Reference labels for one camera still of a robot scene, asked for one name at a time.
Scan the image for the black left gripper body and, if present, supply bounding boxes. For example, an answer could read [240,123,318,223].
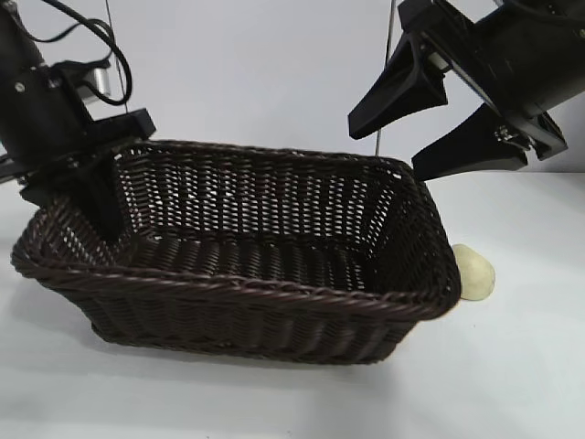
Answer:
[0,59,157,205]

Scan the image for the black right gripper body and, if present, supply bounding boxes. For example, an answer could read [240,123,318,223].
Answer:
[397,0,585,161]

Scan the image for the pale yellow potato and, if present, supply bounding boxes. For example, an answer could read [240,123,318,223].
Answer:
[451,243,497,302]

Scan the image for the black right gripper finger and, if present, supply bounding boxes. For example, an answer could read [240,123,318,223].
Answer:
[411,103,529,182]
[347,31,449,141]

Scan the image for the silver wrist camera black mount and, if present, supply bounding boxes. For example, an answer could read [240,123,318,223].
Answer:
[48,59,114,112]

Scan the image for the dark brown wicker basket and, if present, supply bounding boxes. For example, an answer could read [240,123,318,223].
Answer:
[11,139,463,366]

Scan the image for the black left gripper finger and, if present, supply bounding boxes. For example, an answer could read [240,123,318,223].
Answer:
[84,153,126,244]

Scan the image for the black camera cable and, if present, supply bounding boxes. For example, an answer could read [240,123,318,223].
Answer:
[20,0,134,107]

